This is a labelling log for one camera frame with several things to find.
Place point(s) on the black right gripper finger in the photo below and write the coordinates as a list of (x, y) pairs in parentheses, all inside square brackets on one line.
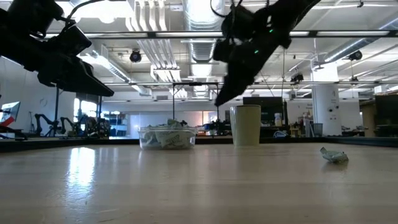
[(226, 87), (242, 81)]

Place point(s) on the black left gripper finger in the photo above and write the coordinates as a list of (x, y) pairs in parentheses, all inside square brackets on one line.
[(85, 70), (87, 85)]

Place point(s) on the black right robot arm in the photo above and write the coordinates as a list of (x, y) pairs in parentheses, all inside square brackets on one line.
[(292, 12)]

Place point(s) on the pale green paper cup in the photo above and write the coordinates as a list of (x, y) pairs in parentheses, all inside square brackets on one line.
[(245, 124)]

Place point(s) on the black hanging ceiling device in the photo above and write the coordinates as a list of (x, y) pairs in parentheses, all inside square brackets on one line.
[(297, 77), (135, 56), (355, 56)]

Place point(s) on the white plastic bottle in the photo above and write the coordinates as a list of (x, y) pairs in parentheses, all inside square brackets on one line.
[(278, 120)]

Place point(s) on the blue bag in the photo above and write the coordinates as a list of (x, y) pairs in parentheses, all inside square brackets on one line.
[(280, 134)]

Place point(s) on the tilted screen with red patch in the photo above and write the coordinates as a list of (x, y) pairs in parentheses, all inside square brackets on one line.
[(9, 113)]

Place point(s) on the clear plastic container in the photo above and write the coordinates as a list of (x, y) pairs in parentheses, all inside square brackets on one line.
[(146, 147)]

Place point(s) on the white round pillar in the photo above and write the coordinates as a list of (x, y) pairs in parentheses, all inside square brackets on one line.
[(326, 105)]

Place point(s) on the grey waste bin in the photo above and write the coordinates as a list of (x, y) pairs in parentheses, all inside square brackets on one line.
[(317, 130)]

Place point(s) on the grey ceiling pipe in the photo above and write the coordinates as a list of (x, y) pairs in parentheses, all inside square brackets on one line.
[(357, 46)]

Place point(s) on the wooden cabinet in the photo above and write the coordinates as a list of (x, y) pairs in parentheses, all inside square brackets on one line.
[(368, 119)]

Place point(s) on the dark cabinet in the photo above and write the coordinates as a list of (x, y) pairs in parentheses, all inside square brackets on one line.
[(387, 112)]

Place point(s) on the black background frame stand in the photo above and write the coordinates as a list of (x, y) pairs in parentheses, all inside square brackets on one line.
[(196, 84)]

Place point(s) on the silver ceiling air duct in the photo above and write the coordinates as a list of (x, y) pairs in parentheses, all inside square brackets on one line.
[(203, 12)]

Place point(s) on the black overhead frame beam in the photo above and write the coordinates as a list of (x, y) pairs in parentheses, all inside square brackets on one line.
[(186, 34)]

